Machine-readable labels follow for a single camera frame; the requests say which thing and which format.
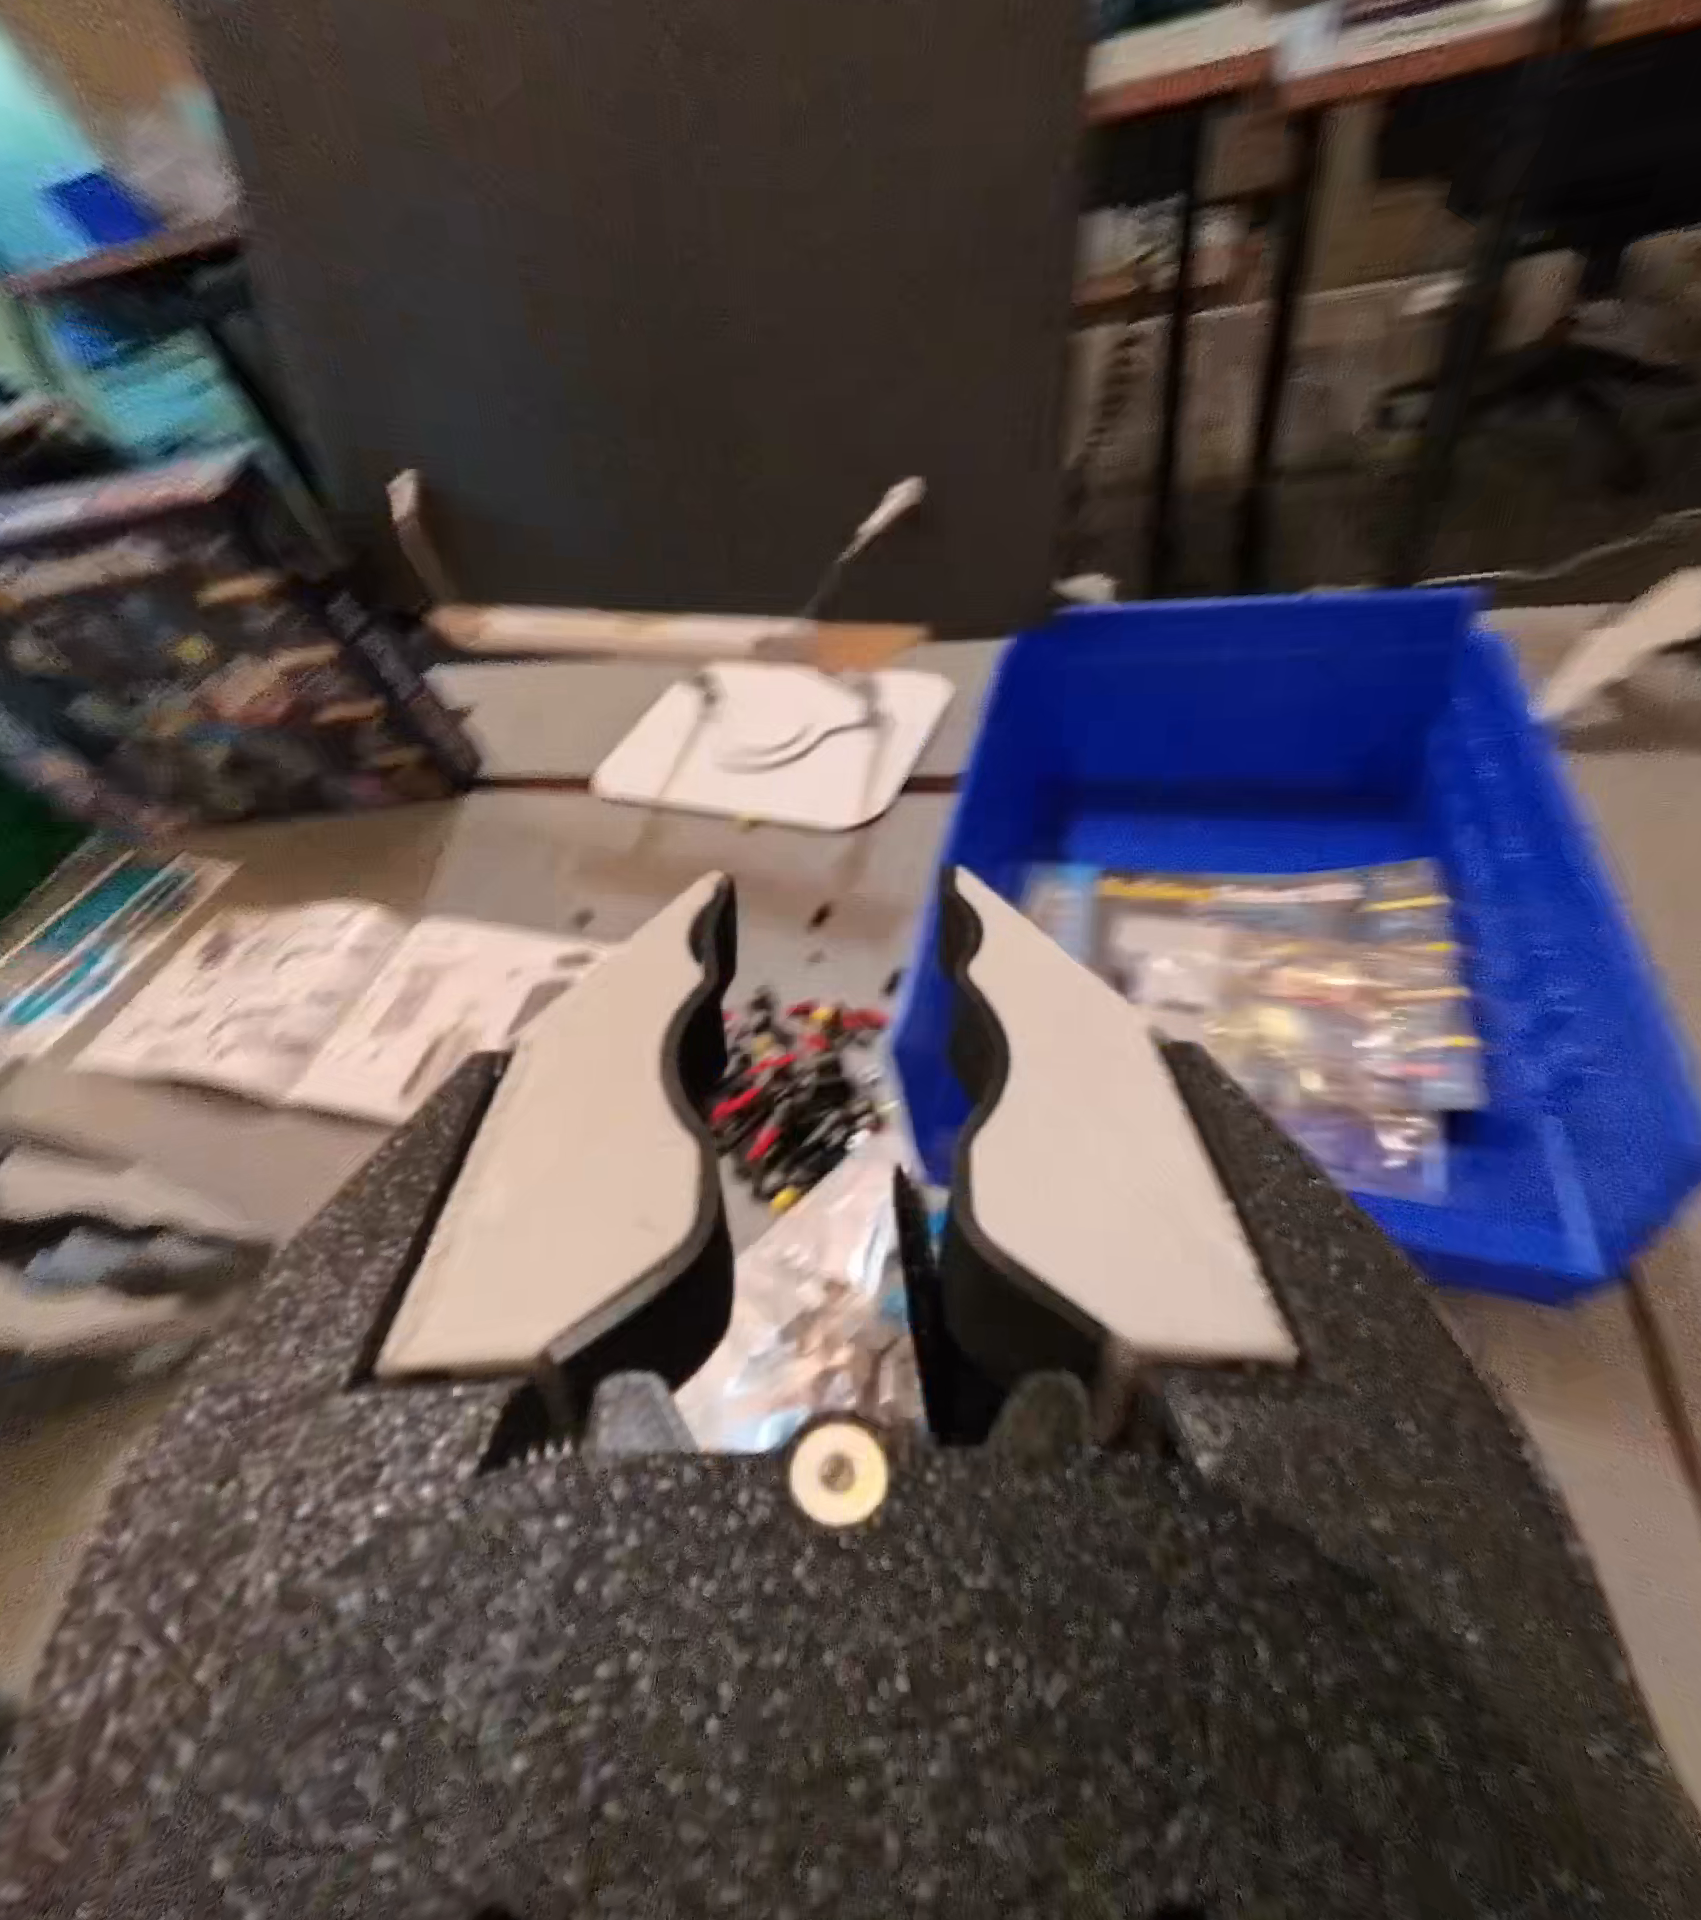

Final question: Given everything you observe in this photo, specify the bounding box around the white instruction booklet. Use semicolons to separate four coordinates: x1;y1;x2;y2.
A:
70;899;604;1127

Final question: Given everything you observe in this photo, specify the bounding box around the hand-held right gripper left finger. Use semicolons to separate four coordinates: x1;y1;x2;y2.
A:
373;870;739;1426

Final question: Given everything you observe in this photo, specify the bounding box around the blue plastic bin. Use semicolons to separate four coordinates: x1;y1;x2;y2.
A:
892;589;1701;1304

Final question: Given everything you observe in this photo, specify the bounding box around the blue sticker sheet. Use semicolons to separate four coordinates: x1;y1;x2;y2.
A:
0;849;237;1052

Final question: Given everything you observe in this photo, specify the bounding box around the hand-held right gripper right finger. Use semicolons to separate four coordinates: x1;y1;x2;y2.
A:
918;866;1302;1443

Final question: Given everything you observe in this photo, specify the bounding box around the pile of small toy pegs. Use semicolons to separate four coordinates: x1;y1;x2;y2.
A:
708;981;896;1208

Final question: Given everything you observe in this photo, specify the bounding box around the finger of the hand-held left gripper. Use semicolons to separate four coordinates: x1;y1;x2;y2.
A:
0;1158;274;1248
0;1267;214;1358

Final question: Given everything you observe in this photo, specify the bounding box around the blue cover booklet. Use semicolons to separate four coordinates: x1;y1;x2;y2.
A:
1022;859;1489;1203

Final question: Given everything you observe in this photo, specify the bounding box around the black partition panel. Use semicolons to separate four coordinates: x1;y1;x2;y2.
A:
175;0;1093;641

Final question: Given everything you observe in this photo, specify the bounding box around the dark blue toy box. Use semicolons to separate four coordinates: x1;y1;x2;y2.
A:
0;451;483;834

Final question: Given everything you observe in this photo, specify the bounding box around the grey desk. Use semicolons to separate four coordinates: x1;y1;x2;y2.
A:
0;607;1701;1920

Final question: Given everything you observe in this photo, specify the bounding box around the clear bag of grey parts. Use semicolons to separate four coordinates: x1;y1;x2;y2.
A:
676;1154;928;1457

